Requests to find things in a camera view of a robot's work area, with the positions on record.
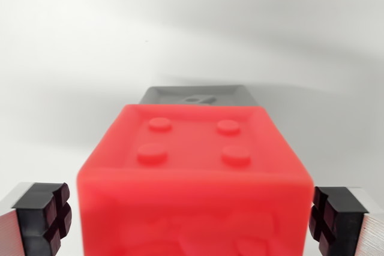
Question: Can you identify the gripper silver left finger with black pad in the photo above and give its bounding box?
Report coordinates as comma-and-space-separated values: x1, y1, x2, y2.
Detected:
0, 181, 73, 256

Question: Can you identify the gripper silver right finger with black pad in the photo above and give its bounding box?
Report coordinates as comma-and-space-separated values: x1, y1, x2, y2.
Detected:
310, 186, 384, 256

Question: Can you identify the red embossed cube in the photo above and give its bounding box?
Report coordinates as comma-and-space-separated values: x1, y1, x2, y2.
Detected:
75, 103, 314, 256

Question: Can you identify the grey square tray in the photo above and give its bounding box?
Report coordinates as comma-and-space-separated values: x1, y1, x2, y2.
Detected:
138, 85, 261, 109

